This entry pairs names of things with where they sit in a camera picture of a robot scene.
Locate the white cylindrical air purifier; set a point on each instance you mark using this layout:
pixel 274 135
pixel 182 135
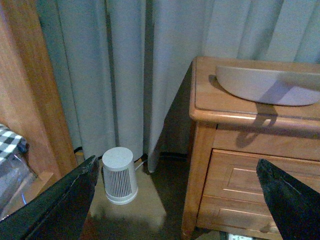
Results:
pixel 119 175

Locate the black white checkered bedsheet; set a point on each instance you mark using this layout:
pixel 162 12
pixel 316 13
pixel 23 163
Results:
pixel 11 143

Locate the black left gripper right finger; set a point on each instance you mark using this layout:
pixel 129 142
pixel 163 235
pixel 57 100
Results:
pixel 294 206

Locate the wooden bed frame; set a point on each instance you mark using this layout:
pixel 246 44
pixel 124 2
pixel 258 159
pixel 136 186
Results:
pixel 30 106

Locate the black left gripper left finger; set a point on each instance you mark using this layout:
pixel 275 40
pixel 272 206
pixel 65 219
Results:
pixel 58 213

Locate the grey curtain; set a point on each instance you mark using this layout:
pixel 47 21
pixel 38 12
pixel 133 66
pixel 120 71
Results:
pixel 120 65

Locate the wooden nightstand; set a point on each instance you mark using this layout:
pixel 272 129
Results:
pixel 231 136

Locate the beige plastic dustpan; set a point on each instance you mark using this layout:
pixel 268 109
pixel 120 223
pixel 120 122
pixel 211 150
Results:
pixel 275 87

